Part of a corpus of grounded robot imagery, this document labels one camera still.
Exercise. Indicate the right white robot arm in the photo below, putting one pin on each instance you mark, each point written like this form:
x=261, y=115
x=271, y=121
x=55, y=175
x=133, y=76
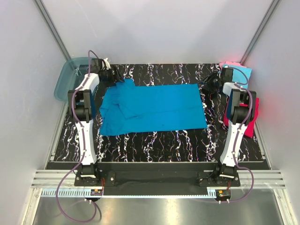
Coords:
x=240, y=113

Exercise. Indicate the white slotted cable duct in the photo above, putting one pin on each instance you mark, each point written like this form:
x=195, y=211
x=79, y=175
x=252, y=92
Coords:
x=109, y=193

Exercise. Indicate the red folded shirt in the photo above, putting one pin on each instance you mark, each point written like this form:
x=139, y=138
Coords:
x=250, y=128

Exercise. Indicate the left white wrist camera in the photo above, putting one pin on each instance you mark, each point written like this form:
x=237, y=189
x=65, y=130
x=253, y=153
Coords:
x=105, y=64

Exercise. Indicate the teal plastic bin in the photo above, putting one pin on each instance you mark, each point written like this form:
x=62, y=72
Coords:
x=71, y=75

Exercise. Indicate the pink folded shirt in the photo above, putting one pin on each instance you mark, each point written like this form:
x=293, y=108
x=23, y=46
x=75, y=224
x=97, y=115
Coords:
x=229, y=64

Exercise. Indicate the blue t shirt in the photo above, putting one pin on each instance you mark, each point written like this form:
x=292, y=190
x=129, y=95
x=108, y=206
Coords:
x=127, y=108

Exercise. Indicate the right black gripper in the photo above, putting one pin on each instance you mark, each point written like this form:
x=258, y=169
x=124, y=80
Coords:
x=207, y=80

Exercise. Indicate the light blue folded shirt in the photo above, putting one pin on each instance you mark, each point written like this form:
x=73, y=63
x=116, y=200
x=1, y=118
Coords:
x=241, y=75

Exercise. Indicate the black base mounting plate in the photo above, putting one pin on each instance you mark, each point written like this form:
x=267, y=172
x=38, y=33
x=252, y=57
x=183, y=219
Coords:
x=169, y=177

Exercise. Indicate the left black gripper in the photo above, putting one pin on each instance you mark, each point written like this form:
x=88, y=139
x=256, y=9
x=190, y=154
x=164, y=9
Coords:
x=116, y=78

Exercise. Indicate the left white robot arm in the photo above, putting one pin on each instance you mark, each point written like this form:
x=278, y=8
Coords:
x=83, y=111

